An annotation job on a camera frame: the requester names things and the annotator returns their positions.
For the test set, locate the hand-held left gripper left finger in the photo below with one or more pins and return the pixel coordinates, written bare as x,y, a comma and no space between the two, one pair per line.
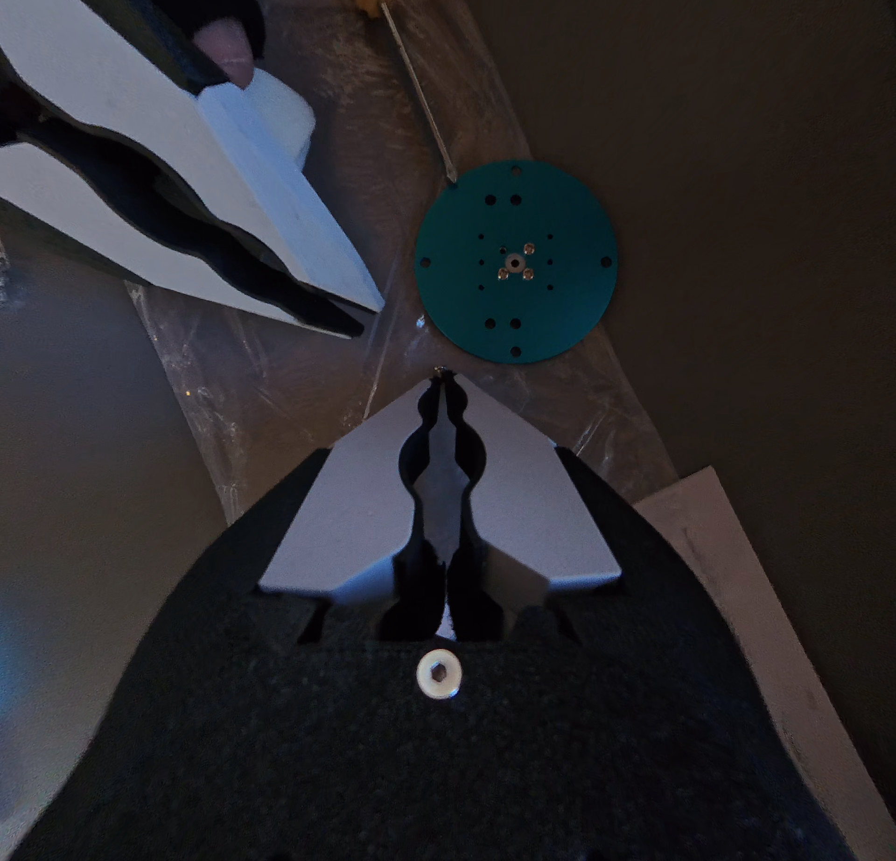
336,525

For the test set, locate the white assembly guide sheet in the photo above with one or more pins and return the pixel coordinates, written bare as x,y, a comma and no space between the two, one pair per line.
735,595

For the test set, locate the grey desk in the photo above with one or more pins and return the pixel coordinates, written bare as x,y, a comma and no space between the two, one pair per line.
735,175

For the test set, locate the blue round metal disc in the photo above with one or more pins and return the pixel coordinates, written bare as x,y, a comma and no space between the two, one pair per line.
560,301

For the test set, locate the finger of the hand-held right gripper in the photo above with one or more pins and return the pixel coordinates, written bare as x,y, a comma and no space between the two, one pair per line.
105,70
105,224

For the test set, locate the person's right hand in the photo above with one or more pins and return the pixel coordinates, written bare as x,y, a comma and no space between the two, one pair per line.
227,49

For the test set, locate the clear plastic bag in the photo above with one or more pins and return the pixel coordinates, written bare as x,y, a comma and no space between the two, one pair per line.
280,385

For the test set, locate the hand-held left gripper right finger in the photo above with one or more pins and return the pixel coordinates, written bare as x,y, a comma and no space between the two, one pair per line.
546,518

